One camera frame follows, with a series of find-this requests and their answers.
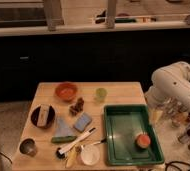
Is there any red bowl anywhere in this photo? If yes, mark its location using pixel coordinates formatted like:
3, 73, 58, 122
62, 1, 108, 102
55, 82, 78, 102

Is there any blue sponge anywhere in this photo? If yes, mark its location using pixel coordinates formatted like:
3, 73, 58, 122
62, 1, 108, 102
74, 113, 92, 132

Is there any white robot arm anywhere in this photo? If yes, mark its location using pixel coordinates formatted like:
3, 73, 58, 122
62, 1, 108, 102
145, 61, 190, 111

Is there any green plastic cup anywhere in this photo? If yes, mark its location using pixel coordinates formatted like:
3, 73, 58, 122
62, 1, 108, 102
95, 88, 107, 102

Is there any green plastic tray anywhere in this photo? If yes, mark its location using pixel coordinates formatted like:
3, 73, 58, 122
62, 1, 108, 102
104, 104, 164, 166

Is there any grey blue cloth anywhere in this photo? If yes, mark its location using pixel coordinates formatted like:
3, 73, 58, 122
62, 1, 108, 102
55, 117, 74, 137

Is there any metal spoon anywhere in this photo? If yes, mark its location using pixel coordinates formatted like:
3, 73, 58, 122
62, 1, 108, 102
80, 138, 107, 150

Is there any green cucumber toy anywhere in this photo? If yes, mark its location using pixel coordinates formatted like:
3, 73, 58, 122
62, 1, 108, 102
51, 136, 77, 144

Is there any white block on plate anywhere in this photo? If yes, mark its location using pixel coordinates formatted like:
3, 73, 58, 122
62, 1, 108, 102
37, 105, 50, 127

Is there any white round lid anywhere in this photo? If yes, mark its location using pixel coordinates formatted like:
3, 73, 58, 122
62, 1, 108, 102
80, 145, 100, 166

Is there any orange round fruit toy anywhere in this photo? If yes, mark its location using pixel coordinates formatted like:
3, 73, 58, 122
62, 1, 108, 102
136, 134, 151, 148

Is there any yellow banana toy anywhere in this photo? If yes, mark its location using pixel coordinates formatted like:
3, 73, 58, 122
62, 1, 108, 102
65, 147, 78, 168

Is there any spice bottle cluster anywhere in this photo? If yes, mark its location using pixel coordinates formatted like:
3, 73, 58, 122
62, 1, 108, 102
160, 99, 190, 153

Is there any metal cup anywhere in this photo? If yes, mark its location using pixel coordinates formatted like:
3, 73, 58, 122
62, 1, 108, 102
19, 138, 37, 157

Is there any black cable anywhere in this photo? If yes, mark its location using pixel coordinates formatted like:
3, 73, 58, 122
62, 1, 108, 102
164, 161, 190, 171

